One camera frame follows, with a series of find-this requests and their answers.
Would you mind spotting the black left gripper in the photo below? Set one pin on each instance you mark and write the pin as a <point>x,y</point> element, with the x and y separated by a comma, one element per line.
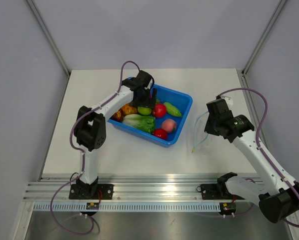
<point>149,102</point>

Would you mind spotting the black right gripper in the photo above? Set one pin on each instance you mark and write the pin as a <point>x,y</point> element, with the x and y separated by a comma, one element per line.
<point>208,128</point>

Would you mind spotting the green apple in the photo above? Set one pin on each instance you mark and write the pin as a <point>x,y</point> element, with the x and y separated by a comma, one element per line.
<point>145,111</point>

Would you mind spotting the clear zip top bag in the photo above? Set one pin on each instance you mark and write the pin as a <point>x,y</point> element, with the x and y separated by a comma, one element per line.
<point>201,139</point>

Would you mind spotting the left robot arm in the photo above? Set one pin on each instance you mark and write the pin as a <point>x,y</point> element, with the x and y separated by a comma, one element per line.
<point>89,131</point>

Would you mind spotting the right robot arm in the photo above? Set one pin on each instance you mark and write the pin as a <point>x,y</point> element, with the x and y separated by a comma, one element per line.
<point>279,196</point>

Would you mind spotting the red apple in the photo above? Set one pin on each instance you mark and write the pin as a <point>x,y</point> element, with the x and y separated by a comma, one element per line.
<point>159,111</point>

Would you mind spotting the orange pineapple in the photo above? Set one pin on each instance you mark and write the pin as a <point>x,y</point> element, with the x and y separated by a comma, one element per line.
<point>128,110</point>

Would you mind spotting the green lettuce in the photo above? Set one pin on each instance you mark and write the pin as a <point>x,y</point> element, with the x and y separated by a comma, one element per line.
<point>144,123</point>

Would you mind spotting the blue plastic bin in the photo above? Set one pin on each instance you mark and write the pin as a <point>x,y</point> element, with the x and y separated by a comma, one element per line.
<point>181,100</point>

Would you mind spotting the dark red fruit left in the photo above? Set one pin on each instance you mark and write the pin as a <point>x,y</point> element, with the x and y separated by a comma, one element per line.
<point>118,116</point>

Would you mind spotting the pink peach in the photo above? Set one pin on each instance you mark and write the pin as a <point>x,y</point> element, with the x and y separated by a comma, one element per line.
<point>169,125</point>

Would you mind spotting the red tomato front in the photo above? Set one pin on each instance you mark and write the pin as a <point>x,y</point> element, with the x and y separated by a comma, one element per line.
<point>160,133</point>

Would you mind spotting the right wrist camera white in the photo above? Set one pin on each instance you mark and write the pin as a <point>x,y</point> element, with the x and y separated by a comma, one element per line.
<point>229,100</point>

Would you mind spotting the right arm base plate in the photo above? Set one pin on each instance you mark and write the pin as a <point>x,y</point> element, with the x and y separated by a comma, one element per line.
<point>218,190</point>

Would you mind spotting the aluminium mounting rail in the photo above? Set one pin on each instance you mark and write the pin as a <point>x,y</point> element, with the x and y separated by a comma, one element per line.
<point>130,188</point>

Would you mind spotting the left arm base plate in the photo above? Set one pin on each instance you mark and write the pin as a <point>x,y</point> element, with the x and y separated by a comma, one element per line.
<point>95,192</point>

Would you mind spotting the white slotted cable duct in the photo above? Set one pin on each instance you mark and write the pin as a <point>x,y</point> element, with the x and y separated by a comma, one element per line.
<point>139,207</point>

